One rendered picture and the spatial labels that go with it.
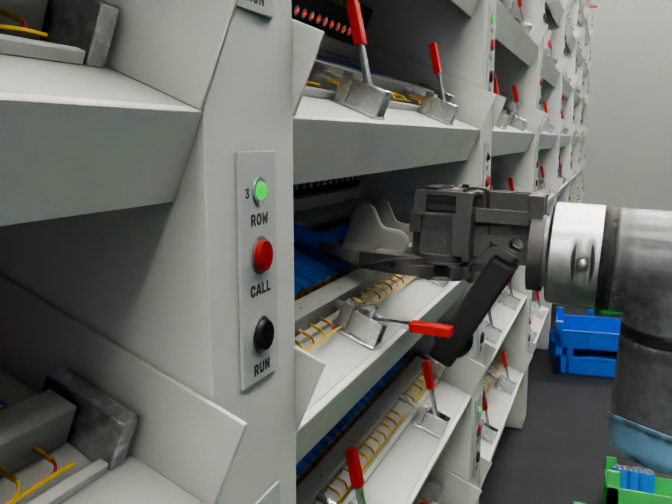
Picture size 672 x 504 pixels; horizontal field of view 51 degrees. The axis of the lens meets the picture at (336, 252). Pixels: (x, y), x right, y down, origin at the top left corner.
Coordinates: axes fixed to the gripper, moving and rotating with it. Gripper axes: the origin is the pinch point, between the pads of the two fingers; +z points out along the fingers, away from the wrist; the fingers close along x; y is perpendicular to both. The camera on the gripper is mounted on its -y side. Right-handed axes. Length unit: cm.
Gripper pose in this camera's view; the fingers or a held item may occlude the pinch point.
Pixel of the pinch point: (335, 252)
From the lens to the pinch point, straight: 69.7
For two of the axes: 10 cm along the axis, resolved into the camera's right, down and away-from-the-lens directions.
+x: -3.6, 1.5, -9.2
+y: 0.4, -9.8, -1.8
